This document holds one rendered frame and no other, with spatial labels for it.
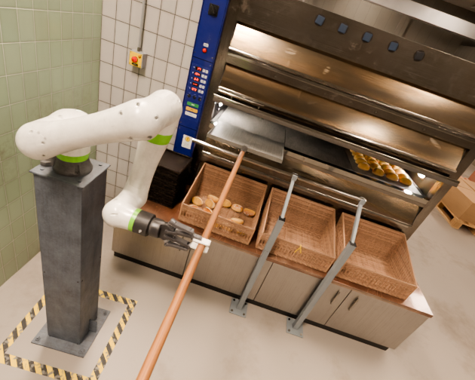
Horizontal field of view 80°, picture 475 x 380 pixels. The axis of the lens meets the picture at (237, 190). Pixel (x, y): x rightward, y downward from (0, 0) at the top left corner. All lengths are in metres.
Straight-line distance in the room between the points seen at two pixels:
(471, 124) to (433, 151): 0.26
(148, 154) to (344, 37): 1.48
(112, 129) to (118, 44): 1.54
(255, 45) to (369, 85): 0.80
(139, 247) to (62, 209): 1.06
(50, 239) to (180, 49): 1.45
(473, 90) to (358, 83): 0.70
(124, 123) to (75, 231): 0.71
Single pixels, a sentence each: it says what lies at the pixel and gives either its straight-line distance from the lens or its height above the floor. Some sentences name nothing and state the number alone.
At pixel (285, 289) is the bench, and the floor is 0.33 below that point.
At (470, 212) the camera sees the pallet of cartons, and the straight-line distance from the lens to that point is 6.12.
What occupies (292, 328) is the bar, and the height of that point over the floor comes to 0.01.
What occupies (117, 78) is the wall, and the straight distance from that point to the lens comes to 2.47.
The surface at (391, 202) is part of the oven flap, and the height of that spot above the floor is 1.06.
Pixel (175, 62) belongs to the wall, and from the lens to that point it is 2.26.
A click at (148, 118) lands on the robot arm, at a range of 0.88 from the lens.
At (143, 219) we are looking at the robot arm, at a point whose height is 1.21.
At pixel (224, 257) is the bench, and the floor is 0.43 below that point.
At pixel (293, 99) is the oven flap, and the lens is 2.15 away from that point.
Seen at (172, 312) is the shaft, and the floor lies 1.17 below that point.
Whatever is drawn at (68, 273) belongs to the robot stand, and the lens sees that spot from 1.70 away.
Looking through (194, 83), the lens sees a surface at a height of 1.43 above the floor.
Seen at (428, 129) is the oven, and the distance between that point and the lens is 2.39.
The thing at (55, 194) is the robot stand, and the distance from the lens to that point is 1.39.
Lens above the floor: 1.95
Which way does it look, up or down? 31 degrees down
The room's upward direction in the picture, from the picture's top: 20 degrees clockwise
